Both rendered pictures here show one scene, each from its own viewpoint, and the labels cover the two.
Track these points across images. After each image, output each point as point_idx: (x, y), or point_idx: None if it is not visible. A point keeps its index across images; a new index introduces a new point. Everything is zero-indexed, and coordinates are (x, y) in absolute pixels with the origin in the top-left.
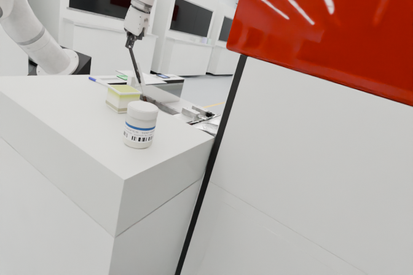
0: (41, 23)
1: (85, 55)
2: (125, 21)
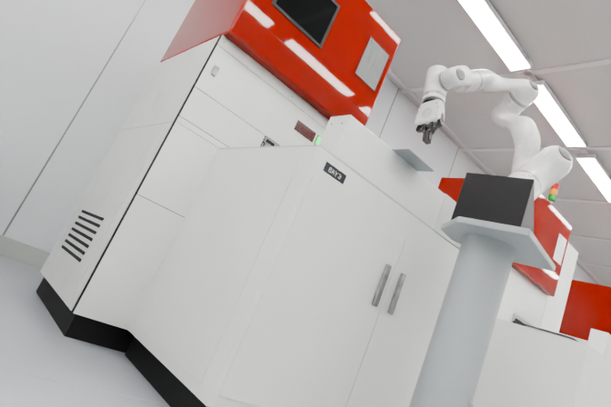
0: (515, 171)
1: (475, 174)
2: (442, 121)
